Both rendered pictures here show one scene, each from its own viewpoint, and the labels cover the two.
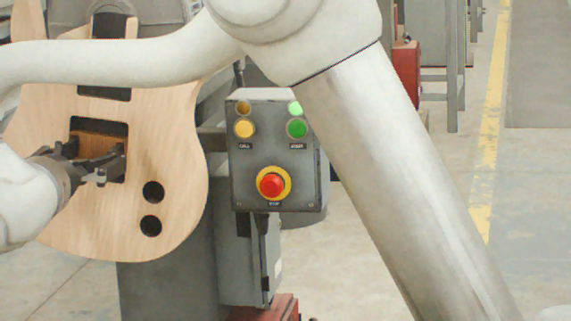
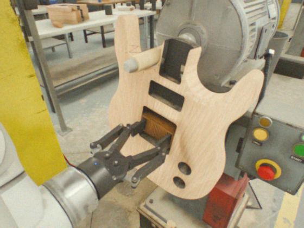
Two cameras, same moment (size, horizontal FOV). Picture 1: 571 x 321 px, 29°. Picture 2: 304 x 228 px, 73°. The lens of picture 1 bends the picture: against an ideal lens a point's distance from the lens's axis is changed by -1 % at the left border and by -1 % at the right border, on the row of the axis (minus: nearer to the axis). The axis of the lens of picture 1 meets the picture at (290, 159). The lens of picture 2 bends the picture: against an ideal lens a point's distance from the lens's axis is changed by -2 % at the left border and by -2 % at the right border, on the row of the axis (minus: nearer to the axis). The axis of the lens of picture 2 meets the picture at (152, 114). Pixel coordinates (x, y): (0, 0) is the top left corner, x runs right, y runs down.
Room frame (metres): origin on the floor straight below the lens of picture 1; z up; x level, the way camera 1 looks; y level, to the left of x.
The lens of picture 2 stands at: (1.39, 0.13, 1.39)
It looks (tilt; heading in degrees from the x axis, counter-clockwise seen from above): 34 degrees down; 27
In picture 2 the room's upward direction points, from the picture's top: straight up
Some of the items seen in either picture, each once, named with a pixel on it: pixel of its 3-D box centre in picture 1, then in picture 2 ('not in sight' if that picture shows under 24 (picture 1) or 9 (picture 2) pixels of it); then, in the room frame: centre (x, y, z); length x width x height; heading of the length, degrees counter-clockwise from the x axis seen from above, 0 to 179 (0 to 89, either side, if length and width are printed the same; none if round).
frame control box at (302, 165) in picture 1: (273, 155); (271, 136); (1.97, 0.03, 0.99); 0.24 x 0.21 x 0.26; 168
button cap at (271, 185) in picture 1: (272, 184); (267, 170); (1.84, 0.03, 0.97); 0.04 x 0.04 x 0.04; 78
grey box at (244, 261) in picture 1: (244, 164); (251, 118); (2.14, 0.09, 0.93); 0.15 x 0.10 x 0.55; 168
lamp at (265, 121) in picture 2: (243, 108); (264, 122); (1.85, 0.07, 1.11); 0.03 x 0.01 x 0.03; 78
